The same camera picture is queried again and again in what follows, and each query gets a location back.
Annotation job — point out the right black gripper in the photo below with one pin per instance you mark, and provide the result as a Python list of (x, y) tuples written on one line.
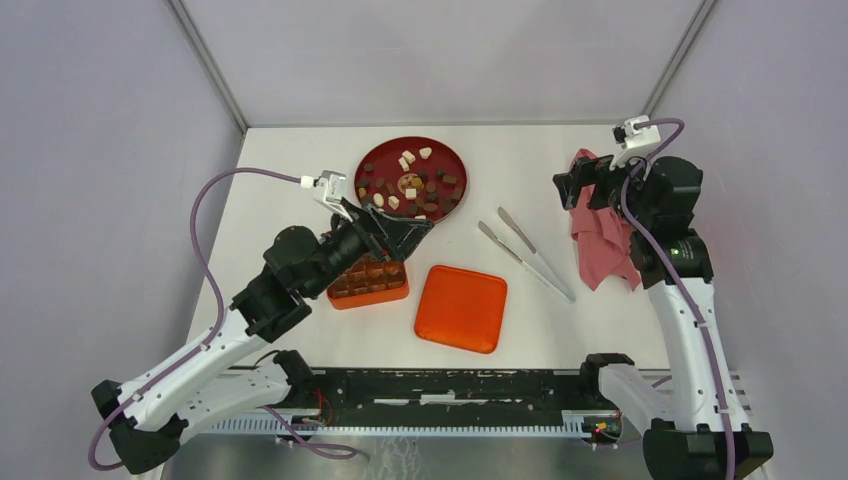
[(584, 172)]

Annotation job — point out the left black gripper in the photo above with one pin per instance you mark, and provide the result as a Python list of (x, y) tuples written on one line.
[(384, 236)]

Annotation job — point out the orange chocolate box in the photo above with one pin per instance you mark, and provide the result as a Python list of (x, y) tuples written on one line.
[(369, 282)]

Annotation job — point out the metal tongs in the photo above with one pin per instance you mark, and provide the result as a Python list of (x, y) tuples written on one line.
[(531, 260)]

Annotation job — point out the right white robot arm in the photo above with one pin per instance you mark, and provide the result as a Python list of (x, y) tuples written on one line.
[(700, 430)]

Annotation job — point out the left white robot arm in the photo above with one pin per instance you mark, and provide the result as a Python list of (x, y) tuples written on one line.
[(150, 417)]

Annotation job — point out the round red tray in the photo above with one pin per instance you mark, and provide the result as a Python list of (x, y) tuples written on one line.
[(444, 176)]

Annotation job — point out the pink cloth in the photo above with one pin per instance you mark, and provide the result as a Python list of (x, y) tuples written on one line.
[(603, 244)]

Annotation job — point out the orange box lid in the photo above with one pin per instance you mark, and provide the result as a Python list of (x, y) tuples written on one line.
[(461, 308)]

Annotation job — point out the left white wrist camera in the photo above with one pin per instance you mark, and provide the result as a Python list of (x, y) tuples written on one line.
[(328, 188)]

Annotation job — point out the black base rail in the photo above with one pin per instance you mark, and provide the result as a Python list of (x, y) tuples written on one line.
[(354, 397)]

